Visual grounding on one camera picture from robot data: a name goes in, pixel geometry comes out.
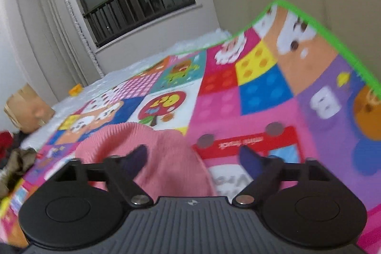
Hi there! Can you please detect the brown paper bag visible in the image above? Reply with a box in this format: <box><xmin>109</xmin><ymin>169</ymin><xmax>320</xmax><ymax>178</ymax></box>
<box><xmin>4</xmin><ymin>84</ymin><xmax>55</xmax><ymax>134</ymax></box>

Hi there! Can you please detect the pink ribbed child's top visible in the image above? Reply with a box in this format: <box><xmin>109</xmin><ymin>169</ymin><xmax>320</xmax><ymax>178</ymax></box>
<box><xmin>75</xmin><ymin>122</ymin><xmax>216</xmax><ymax>200</ymax></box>

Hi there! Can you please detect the olive brown garment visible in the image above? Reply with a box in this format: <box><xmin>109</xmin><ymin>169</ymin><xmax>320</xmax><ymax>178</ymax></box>
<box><xmin>1</xmin><ymin>148</ymin><xmax>37</xmax><ymax>199</ymax></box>

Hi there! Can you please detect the colourful cartoon play mat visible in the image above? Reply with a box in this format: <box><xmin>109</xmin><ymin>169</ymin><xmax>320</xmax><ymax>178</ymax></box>
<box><xmin>1</xmin><ymin>0</ymin><xmax>380</xmax><ymax>253</ymax></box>

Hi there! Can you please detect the small yellow toy block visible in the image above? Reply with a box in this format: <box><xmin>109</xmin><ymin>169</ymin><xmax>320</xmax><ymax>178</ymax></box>
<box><xmin>68</xmin><ymin>84</ymin><xmax>83</xmax><ymax>97</ymax></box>

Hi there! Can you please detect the red garment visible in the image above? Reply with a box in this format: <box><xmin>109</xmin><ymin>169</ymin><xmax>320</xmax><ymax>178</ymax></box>
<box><xmin>0</xmin><ymin>131</ymin><xmax>14</xmax><ymax>159</ymax></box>

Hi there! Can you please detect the black garment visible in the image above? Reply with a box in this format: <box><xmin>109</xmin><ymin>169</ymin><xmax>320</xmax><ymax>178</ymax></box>
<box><xmin>1</xmin><ymin>131</ymin><xmax>29</xmax><ymax>169</ymax></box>

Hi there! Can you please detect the white vertical curtain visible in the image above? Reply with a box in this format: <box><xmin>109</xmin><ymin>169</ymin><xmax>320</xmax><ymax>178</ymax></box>
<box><xmin>39</xmin><ymin>0</ymin><xmax>105</xmax><ymax>86</ymax></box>

